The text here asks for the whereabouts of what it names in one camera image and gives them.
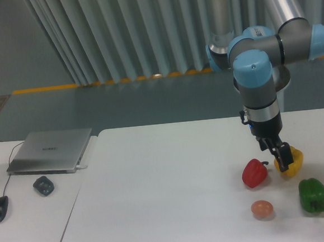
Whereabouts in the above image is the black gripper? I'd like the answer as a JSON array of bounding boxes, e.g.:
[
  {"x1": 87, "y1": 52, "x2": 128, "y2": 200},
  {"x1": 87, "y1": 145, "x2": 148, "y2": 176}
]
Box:
[{"x1": 248, "y1": 112, "x2": 294, "y2": 172}]

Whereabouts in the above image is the red bell pepper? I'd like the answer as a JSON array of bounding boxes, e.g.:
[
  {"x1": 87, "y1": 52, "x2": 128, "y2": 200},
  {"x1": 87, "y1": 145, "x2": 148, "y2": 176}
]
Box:
[{"x1": 242, "y1": 159, "x2": 269, "y2": 188}]

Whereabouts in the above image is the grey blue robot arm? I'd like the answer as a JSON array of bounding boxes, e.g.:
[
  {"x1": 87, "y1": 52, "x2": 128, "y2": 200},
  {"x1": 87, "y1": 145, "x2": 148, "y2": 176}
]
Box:
[{"x1": 204, "y1": 0, "x2": 324, "y2": 172}]

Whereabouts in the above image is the yellow bell pepper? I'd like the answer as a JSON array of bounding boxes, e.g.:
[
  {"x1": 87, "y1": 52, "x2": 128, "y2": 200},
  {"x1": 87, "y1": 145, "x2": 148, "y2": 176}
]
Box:
[{"x1": 274, "y1": 146, "x2": 304, "y2": 178}]

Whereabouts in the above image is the brown egg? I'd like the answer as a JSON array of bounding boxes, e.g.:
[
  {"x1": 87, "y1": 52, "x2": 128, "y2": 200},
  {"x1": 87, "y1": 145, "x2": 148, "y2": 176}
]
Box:
[{"x1": 251, "y1": 200, "x2": 274, "y2": 218}]

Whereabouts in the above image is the green bell pepper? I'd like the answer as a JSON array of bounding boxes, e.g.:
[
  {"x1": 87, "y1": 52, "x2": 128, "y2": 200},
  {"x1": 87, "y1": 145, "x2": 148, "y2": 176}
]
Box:
[{"x1": 298, "y1": 178, "x2": 324, "y2": 213}]

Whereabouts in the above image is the white folding partition screen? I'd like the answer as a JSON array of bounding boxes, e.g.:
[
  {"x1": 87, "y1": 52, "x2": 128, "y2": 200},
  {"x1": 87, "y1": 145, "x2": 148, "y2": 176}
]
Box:
[{"x1": 23, "y1": 0, "x2": 324, "y2": 90}]

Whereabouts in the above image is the silver closed laptop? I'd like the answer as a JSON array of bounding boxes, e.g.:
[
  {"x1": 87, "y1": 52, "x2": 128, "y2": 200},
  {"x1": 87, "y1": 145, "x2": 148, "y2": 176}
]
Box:
[{"x1": 7, "y1": 128, "x2": 91, "y2": 175}]

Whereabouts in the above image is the small black gadget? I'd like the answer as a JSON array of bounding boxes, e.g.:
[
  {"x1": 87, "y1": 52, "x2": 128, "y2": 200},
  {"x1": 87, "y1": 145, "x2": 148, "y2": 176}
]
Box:
[{"x1": 33, "y1": 175, "x2": 54, "y2": 196}]

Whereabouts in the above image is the black mouse cable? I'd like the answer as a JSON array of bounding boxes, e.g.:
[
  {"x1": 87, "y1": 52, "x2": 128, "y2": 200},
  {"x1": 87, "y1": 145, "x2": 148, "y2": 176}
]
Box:
[{"x1": 0, "y1": 139, "x2": 29, "y2": 198}]

